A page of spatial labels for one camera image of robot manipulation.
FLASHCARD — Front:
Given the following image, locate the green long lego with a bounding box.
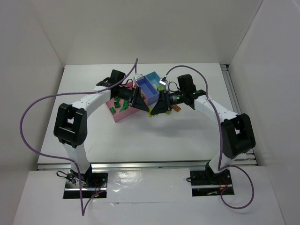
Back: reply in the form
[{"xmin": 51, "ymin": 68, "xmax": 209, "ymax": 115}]
[{"xmin": 120, "ymin": 100, "xmax": 129, "ymax": 112}]

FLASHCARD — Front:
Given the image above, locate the orange 2x4 lego plate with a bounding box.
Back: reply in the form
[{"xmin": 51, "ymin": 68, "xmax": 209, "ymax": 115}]
[{"xmin": 172, "ymin": 105, "xmax": 181, "ymax": 112}]

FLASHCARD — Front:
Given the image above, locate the green 2x2 lego brick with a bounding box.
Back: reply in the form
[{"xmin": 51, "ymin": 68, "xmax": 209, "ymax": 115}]
[{"xmin": 114, "ymin": 101, "xmax": 120, "ymax": 108}]

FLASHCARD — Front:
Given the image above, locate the pale lime small lego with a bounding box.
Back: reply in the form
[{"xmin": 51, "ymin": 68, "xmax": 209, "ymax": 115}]
[{"xmin": 153, "ymin": 84, "xmax": 165, "ymax": 92}]

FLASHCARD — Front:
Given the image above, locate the green square lego brick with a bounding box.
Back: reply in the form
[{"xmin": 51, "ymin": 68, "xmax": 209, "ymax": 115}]
[{"xmin": 109, "ymin": 107, "xmax": 116, "ymax": 114}]

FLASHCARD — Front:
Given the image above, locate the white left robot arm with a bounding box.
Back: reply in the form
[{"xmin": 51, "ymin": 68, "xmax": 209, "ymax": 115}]
[{"xmin": 53, "ymin": 70, "xmax": 149, "ymax": 183}]

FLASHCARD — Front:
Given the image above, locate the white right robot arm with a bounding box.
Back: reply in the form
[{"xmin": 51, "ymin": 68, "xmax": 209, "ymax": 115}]
[{"xmin": 150, "ymin": 74, "xmax": 256, "ymax": 182}]

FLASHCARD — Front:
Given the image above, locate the pink two-compartment bin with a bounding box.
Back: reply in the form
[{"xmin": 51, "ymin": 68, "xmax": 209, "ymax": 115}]
[{"xmin": 106, "ymin": 80, "xmax": 150, "ymax": 122}]

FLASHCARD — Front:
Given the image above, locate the dark blue bin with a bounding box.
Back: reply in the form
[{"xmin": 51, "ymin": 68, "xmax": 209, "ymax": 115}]
[{"xmin": 137, "ymin": 77, "xmax": 159, "ymax": 105}]

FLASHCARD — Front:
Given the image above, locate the light blue bin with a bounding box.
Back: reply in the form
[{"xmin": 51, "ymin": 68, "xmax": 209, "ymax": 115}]
[{"xmin": 146, "ymin": 71, "xmax": 162, "ymax": 89}]

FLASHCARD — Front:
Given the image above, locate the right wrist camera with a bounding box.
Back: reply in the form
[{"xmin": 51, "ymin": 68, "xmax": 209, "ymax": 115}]
[{"xmin": 159, "ymin": 77, "xmax": 168, "ymax": 85}]

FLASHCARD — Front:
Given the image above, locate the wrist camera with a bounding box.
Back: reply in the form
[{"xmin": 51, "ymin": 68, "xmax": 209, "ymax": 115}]
[
  {"xmin": 134, "ymin": 74, "xmax": 144, "ymax": 82},
  {"xmin": 159, "ymin": 77, "xmax": 168, "ymax": 85}
]

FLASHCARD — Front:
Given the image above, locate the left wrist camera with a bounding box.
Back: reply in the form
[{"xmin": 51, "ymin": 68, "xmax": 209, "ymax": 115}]
[{"xmin": 134, "ymin": 74, "xmax": 144, "ymax": 82}]

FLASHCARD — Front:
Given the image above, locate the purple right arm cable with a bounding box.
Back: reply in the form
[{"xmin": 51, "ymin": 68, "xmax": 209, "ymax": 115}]
[{"xmin": 164, "ymin": 65, "xmax": 255, "ymax": 210}]

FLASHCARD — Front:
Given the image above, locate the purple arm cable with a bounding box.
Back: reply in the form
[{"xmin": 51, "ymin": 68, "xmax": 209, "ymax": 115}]
[
  {"xmin": 164, "ymin": 65, "xmax": 255, "ymax": 210},
  {"xmin": 19, "ymin": 58, "xmax": 139, "ymax": 217}
]

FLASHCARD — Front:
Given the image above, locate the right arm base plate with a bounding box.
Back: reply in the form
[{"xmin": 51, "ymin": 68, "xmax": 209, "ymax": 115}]
[{"xmin": 186, "ymin": 170, "xmax": 234, "ymax": 197}]

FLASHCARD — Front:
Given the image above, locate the aluminium front rail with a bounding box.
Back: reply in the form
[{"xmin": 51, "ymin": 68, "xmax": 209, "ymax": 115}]
[{"xmin": 36, "ymin": 160, "xmax": 258, "ymax": 171}]

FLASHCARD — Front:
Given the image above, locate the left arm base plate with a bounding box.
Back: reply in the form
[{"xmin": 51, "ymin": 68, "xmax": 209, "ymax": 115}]
[{"xmin": 56, "ymin": 171, "xmax": 108, "ymax": 199}]

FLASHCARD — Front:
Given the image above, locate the aluminium side rail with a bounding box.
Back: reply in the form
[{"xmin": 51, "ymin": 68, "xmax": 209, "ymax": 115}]
[{"xmin": 220, "ymin": 64, "xmax": 257, "ymax": 165}]

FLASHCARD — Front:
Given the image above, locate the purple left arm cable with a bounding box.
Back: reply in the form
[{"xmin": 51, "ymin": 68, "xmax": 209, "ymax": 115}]
[{"xmin": 19, "ymin": 58, "xmax": 139, "ymax": 217}]

